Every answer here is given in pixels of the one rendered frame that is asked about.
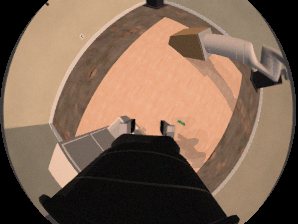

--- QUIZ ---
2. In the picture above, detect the small beige chest of drawers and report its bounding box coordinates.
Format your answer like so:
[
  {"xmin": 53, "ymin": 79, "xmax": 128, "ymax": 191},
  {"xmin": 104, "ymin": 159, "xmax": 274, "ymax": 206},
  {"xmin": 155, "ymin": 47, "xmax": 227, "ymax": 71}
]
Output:
[{"xmin": 49, "ymin": 125, "xmax": 110, "ymax": 188}]

